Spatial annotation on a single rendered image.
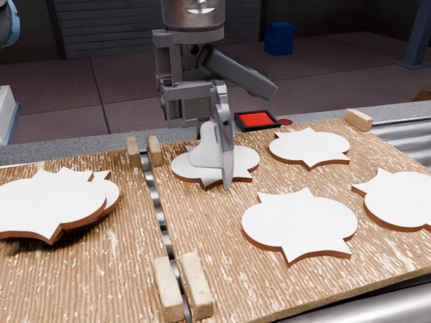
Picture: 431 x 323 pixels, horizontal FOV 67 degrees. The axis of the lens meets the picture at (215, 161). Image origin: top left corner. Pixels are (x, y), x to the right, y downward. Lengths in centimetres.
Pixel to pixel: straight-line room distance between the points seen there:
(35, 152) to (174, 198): 31
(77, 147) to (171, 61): 31
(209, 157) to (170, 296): 19
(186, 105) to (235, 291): 23
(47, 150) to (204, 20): 40
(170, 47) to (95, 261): 26
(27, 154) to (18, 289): 33
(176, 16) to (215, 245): 26
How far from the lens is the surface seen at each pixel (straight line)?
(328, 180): 51
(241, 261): 37
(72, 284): 38
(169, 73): 43
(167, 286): 32
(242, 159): 51
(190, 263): 33
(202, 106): 43
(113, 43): 517
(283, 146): 56
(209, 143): 43
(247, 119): 69
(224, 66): 43
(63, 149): 66
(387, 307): 40
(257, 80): 45
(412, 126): 79
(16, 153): 69
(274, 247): 38
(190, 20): 39
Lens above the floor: 122
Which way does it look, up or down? 32 degrees down
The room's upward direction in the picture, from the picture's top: straight up
